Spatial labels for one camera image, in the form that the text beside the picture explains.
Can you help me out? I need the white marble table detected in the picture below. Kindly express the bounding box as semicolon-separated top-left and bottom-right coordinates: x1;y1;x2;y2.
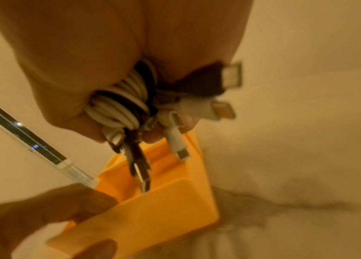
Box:
7;65;361;259

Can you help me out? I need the person's left hand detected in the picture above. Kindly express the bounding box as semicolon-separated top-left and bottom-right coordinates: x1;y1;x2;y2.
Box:
0;183;119;259

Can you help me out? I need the slotted metal wall rail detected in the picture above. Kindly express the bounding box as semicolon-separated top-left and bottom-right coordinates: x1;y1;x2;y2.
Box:
0;90;100;188

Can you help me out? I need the yellow box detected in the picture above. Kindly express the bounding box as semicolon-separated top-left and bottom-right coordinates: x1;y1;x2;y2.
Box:
46;132;221;259

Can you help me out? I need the bundle of black and white cables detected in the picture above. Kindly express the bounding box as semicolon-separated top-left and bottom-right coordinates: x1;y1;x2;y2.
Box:
84;59;159;130

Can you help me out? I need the person's right hand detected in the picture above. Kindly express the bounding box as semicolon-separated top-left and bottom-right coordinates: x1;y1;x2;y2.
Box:
0;0;255;144

